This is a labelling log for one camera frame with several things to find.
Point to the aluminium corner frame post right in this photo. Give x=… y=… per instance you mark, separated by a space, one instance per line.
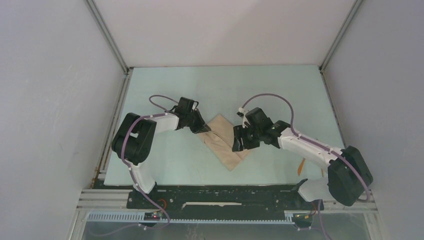
x=340 y=34

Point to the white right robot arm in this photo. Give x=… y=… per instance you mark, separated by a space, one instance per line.
x=347 y=175

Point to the orange plastic knife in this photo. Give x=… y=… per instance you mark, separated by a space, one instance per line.
x=300 y=167

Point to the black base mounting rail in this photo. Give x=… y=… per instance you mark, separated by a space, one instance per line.
x=224 y=202

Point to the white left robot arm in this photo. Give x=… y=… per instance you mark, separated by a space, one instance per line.
x=134 y=138

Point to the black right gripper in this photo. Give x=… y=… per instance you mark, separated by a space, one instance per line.
x=239 y=132

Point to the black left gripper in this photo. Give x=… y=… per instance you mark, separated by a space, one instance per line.
x=201 y=127

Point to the beige cloth napkin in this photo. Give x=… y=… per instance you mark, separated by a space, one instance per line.
x=220 y=141

